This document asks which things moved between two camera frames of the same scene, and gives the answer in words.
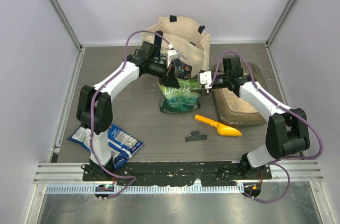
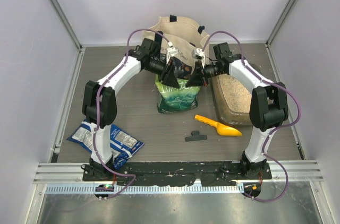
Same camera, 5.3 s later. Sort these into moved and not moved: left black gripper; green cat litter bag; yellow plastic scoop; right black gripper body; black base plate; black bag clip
Moved: right black gripper body; green cat litter bag
Not moved: black base plate; black bag clip; yellow plastic scoop; left black gripper
